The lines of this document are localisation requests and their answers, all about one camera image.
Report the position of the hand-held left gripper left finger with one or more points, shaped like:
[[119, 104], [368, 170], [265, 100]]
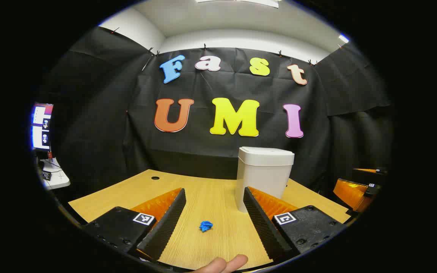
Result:
[[165, 223]]

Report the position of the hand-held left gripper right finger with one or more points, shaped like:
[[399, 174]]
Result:
[[264, 223]]

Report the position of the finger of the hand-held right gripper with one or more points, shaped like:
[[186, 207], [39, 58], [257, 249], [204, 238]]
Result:
[[351, 193], [370, 170]]

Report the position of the blue paper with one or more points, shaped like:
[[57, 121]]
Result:
[[205, 226]]

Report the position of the white desktop garbage bin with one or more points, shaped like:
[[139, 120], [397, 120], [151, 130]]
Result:
[[264, 170]]

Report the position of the wooden desktop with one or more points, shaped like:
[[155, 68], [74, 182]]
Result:
[[211, 197]]

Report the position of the white side table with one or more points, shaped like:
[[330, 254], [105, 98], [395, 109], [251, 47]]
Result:
[[58, 182]]

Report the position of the small black device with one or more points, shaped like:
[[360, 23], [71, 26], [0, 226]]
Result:
[[46, 175]]

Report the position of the black backdrop cloth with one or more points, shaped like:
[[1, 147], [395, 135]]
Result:
[[203, 87]]

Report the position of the computer monitor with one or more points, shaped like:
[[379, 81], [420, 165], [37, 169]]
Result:
[[40, 113]]

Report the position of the ceiling light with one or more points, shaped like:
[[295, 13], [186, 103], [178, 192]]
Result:
[[241, 2]]

